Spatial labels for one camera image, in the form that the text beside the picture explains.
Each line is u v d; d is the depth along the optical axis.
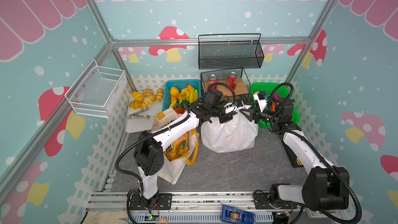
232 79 0.92
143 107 1.08
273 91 0.62
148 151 0.47
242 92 0.99
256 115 0.69
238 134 0.87
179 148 0.81
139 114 1.08
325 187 0.41
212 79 0.91
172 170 0.74
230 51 0.94
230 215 0.67
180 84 1.17
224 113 0.70
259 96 0.67
